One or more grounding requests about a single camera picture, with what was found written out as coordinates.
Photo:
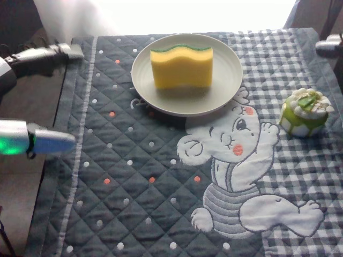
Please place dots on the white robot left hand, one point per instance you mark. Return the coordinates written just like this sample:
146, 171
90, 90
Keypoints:
40, 54

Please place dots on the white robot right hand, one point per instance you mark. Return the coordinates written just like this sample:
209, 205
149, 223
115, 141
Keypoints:
328, 46

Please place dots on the yellow and green sponge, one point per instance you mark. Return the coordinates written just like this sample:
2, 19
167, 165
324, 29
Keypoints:
182, 69

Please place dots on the green toy cupcake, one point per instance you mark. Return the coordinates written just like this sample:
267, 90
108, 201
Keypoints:
302, 120

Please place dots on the round white plate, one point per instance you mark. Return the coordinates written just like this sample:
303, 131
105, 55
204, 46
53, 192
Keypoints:
144, 80

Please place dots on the grey quilt with bear print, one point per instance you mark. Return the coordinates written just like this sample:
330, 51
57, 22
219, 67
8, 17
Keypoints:
120, 187

